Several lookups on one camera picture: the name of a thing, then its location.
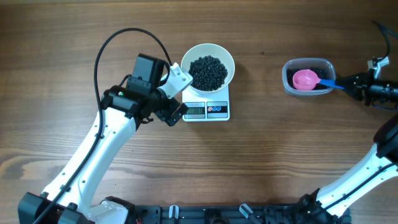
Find pink scoop blue handle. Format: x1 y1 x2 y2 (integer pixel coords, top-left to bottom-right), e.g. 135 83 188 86
292 69 344 91

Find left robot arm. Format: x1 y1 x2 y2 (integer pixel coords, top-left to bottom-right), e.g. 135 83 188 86
18 54 192 223

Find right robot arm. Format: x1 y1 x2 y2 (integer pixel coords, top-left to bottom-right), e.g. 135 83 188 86
292 69 397 223

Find white digital kitchen scale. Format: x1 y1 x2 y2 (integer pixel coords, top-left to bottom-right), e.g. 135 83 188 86
182 86 230 122

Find black beans in bowl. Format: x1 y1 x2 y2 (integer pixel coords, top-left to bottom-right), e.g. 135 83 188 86
188 55 228 91

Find white bowl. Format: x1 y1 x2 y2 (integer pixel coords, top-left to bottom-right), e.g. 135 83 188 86
181 44 235 95

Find black beans in container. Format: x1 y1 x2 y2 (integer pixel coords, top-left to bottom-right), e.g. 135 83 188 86
286 67 330 90

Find clear plastic bean container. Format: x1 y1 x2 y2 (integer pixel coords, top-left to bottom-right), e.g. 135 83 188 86
282 58 336 96

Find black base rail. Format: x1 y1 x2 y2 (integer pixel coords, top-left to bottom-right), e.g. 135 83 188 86
73 203 352 224

